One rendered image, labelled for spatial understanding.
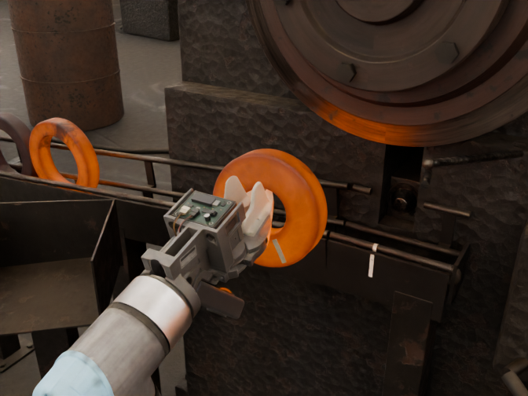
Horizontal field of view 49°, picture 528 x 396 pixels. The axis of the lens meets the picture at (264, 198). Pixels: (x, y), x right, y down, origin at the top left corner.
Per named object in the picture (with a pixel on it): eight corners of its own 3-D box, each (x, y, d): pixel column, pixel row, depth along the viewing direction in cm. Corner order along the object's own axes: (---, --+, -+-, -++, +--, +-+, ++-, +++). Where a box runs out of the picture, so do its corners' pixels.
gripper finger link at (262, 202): (285, 163, 70) (245, 209, 64) (290, 200, 73) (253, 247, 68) (262, 158, 71) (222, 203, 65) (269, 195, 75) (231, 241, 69)
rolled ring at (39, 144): (16, 133, 128) (28, 128, 130) (53, 209, 131) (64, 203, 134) (63, 111, 116) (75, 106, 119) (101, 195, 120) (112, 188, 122)
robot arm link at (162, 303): (177, 365, 58) (117, 338, 61) (203, 331, 61) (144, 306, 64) (159, 317, 53) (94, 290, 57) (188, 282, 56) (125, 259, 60)
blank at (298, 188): (207, 169, 80) (192, 175, 77) (299, 130, 72) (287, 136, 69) (251, 269, 82) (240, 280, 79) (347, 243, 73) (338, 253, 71)
